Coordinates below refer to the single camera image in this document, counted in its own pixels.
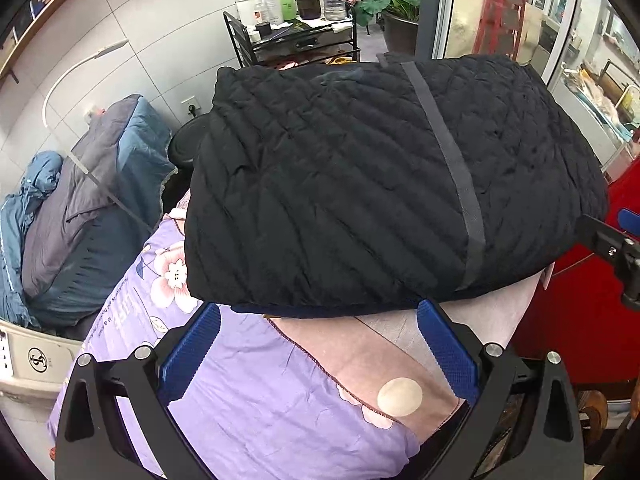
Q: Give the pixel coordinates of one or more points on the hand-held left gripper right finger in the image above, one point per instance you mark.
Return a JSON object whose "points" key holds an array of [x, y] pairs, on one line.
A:
{"points": [[445, 347]]}

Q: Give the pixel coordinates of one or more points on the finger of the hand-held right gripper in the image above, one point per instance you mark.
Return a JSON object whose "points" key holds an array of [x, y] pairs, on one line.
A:
{"points": [[612, 250]]}

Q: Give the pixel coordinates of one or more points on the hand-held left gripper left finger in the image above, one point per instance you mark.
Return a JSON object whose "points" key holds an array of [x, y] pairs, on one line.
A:
{"points": [[192, 350]]}

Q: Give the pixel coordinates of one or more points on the black quilted jacket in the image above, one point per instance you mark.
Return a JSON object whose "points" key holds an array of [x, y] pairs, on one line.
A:
{"points": [[360, 175]]}

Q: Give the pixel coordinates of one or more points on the plain red cloth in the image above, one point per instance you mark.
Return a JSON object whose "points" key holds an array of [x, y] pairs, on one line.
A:
{"points": [[580, 310]]}

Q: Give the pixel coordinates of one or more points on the purple floral blanket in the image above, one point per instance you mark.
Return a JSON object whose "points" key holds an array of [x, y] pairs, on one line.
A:
{"points": [[260, 390]]}

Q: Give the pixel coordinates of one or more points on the glass display counter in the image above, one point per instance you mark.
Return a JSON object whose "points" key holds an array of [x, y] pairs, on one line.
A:
{"points": [[600, 105]]}

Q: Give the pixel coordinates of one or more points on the white plastic basket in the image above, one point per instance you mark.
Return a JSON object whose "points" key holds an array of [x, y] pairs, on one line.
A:
{"points": [[35, 360]]}

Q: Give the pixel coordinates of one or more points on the blue grey padded jacket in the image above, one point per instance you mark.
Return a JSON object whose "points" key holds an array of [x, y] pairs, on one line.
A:
{"points": [[95, 210]]}

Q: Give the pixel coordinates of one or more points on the black round stool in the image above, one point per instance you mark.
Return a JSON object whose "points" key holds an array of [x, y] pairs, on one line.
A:
{"points": [[187, 142]]}

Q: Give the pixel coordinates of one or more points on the light blue jacket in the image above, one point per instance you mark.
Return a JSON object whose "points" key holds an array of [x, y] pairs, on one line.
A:
{"points": [[25, 210]]}

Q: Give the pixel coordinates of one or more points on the red ladder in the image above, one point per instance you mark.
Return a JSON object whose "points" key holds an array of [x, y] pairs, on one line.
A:
{"points": [[500, 10]]}

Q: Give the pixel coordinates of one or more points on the white gooseneck lamp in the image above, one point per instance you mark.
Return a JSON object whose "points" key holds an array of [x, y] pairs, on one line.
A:
{"points": [[65, 77]]}

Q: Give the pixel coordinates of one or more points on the black metal cart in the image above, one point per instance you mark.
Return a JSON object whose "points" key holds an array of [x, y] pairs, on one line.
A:
{"points": [[295, 42]]}

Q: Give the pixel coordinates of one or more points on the potted green plant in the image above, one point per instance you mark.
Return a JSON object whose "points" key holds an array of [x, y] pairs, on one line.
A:
{"points": [[392, 7]]}

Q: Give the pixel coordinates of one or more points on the white plastic jug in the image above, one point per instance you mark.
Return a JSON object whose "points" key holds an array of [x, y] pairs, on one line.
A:
{"points": [[247, 10]]}

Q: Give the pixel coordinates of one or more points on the white plastic bottle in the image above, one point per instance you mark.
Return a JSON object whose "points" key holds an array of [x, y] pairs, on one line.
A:
{"points": [[272, 5]]}

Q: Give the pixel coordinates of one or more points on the white wall socket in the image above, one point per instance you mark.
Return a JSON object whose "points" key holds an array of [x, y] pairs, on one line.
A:
{"points": [[191, 105]]}

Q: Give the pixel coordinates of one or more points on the wooden wall shelf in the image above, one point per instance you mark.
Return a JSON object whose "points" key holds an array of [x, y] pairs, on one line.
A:
{"points": [[45, 15]]}

